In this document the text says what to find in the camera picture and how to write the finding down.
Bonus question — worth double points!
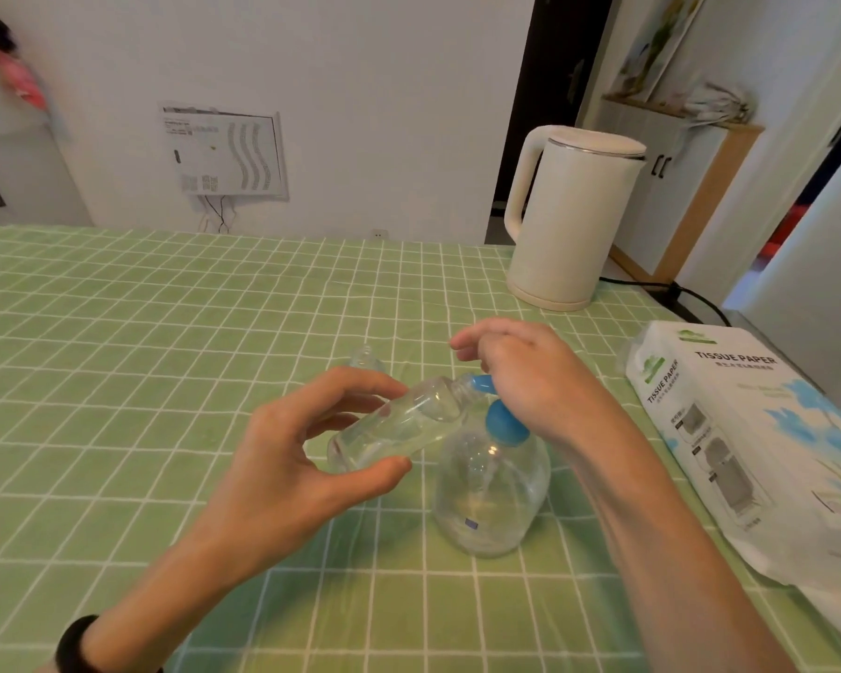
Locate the person's left hand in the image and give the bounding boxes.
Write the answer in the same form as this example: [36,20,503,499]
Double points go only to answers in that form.
[195,365,413,590]

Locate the person's right hand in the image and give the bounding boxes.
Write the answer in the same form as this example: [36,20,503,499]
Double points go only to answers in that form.
[449,317,635,464]

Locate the large clear bottle blue pump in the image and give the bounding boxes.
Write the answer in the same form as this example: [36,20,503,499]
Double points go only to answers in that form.
[432,374,552,559]

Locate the person's right forearm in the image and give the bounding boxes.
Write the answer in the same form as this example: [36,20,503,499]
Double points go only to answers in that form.
[571,426,793,673]

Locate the person's left forearm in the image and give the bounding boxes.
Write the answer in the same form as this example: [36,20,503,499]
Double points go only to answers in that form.
[35,532,275,673]

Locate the cream electric kettle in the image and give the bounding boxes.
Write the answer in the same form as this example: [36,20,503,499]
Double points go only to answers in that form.
[504,125,649,313]

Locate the green checked tablecloth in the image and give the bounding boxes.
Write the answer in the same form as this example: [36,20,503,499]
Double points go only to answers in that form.
[0,224,841,673]

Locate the white tissue paper pack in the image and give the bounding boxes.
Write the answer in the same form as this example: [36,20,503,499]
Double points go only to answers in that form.
[624,320,841,652]

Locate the white door wooden side cabinet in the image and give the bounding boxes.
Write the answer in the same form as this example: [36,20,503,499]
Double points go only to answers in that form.
[600,95,765,285]

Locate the black wrist band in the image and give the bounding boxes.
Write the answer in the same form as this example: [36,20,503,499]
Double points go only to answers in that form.
[55,614,163,673]

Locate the red object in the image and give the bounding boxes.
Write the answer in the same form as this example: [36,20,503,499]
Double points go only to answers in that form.
[758,206,807,260]

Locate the crumpled grey paper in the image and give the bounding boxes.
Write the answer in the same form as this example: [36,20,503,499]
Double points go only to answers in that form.
[683,81,755,127]

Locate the leaning framed picture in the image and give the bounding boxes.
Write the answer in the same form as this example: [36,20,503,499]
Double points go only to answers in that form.
[613,0,707,103]

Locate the wooden top white cabinet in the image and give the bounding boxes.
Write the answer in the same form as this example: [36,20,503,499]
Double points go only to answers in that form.
[0,55,93,232]

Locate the pink hanging item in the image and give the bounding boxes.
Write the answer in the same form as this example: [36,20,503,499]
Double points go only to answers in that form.
[0,41,49,109]

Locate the black power cable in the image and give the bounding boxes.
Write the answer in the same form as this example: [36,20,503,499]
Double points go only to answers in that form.
[597,276,732,328]

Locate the thin loose wall wires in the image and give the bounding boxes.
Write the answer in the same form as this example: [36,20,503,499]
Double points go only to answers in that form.
[197,193,234,235]

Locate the white wall panel cover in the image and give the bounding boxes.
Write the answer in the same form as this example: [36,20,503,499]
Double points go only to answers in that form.
[159,103,289,201]

